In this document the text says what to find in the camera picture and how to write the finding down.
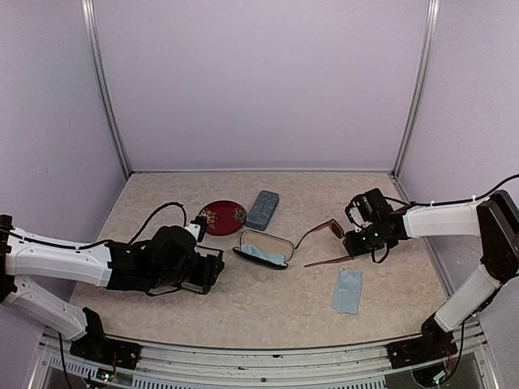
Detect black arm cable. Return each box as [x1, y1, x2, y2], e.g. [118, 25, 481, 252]
[350, 173, 519, 212]
[7, 201, 188, 252]

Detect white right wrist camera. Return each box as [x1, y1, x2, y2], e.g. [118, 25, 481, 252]
[345, 204, 367, 229]

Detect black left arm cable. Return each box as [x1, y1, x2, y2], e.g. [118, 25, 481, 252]
[7, 201, 188, 252]

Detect black frame sunglasses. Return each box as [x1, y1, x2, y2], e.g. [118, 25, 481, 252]
[196, 245, 224, 262]

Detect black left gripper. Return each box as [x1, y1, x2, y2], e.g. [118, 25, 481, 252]
[149, 253, 225, 289]

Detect blue-grey hard glasses case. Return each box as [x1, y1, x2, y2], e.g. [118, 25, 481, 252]
[246, 190, 280, 231]

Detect left metal corner post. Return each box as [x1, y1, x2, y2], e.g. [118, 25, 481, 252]
[80, 0, 133, 181]

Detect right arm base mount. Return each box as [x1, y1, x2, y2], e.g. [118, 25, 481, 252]
[386, 315, 458, 369]

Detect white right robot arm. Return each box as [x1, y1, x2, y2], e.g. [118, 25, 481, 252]
[345, 188, 518, 332]

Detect red floral plate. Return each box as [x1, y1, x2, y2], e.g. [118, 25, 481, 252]
[199, 200, 247, 236]

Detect light blue cleaning cloth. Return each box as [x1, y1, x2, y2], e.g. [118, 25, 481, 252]
[241, 244, 285, 266]

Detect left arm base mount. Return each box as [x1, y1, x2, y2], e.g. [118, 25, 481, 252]
[70, 307, 142, 370]

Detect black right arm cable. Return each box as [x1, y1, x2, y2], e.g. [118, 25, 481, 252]
[350, 173, 519, 212]

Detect right metal corner post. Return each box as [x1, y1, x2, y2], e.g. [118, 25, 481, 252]
[392, 0, 440, 182]

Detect black glasses case beige lining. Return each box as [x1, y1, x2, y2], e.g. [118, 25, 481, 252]
[233, 229, 295, 270]

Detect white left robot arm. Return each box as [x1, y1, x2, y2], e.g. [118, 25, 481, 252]
[1, 215, 225, 361]

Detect folded blue cloth pouch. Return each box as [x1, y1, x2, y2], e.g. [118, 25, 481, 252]
[331, 269, 362, 315]

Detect metal corner post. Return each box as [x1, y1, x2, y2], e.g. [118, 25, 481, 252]
[392, 0, 440, 182]
[80, 0, 133, 181]

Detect brown tinted sunglasses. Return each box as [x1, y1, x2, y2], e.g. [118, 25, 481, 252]
[294, 218, 354, 268]

